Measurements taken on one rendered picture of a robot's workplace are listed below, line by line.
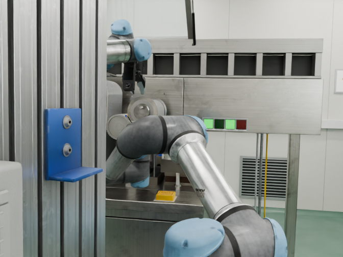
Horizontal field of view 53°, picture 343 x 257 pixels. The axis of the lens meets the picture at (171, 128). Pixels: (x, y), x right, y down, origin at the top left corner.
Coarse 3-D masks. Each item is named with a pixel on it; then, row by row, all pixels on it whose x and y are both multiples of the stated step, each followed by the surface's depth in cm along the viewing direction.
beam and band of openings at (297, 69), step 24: (168, 48) 193; (192, 48) 191; (216, 48) 189; (240, 48) 187; (264, 48) 185; (288, 48) 183; (312, 48) 181; (120, 72) 206; (144, 72) 203; (168, 72) 201; (192, 72) 199; (216, 72) 197; (240, 72) 195; (264, 72) 193; (288, 72) 184; (312, 72) 186
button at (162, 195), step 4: (160, 192) 141; (164, 192) 141; (168, 192) 141; (172, 192) 142; (156, 196) 138; (160, 196) 137; (164, 196) 137; (168, 196) 137; (172, 196) 137; (168, 200) 137; (172, 200) 137
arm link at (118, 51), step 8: (112, 40) 106; (120, 40) 109; (128, 40) 111; (136, 40) 111; (144, 40) 112; (112, 48) 104; (120, 48) 107; (128, 48) 109; (136, 48) 110; (144, 48) 112; (112, 56) 104; (120, 56) 107; (128, 56) 110; (136, 56) 112; (144, 56) 112
